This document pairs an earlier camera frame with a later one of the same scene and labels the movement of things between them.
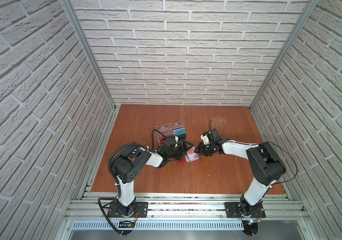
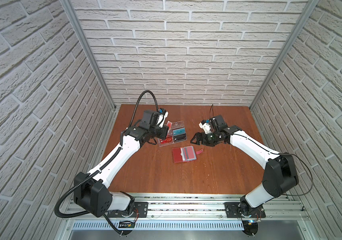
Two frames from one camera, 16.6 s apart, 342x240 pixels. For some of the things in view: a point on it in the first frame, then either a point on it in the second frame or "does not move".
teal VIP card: [179, 131] does not move
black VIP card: [181, 136] does not move
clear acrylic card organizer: [177, 129] does not move
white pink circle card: [191, 156] → [169, 124]
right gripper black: [200, 150] → [203, 141]
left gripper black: [184, 150] → [166, 130]
